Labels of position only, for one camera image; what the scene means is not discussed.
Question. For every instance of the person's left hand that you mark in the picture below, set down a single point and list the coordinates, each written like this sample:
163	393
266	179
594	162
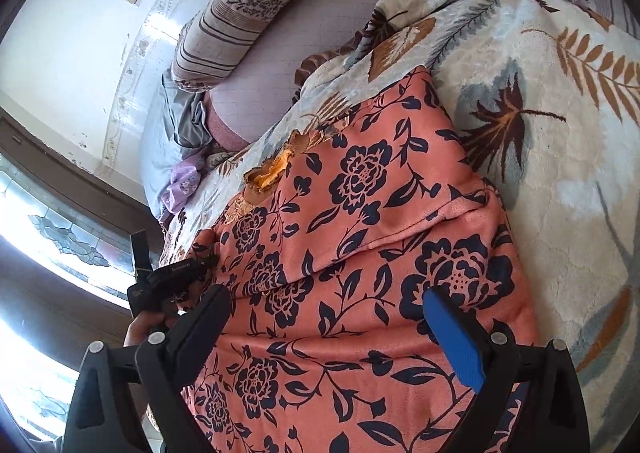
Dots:
146	328

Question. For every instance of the mauve bed sheet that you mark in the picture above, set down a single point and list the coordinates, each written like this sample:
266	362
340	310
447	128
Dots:
320	28

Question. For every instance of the purple cloth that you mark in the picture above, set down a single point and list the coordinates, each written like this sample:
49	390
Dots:
181	183

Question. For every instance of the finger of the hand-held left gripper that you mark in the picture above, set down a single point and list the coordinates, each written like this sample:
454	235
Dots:
197	262

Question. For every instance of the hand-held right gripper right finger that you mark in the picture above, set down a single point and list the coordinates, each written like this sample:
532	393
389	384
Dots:
452	338

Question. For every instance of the etched glass window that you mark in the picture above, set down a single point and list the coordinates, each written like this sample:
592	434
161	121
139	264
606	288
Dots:
60	233

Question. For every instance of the orange floral garment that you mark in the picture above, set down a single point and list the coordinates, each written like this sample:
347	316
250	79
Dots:
360	243

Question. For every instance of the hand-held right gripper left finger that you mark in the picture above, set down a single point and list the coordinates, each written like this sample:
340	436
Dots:
204	318

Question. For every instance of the leaf print fleece blanket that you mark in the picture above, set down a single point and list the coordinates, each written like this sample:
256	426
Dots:
550	133

